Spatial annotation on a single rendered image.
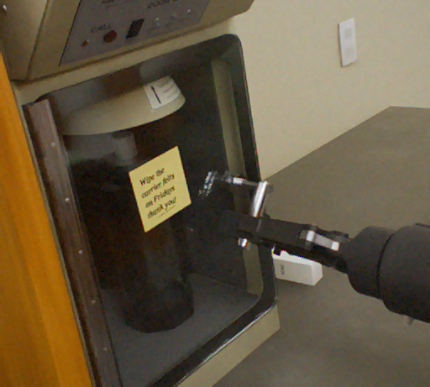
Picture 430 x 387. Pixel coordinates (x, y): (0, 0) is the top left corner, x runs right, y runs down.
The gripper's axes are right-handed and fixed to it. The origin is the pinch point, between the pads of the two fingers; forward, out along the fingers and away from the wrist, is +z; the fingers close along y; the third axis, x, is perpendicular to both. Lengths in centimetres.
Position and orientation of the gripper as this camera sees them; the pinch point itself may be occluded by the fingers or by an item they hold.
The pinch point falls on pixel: (248, 228)
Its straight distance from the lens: 84.3
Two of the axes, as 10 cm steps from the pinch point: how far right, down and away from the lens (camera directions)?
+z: -7.2, -1.3, 6.8
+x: -3.3, 9.3, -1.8
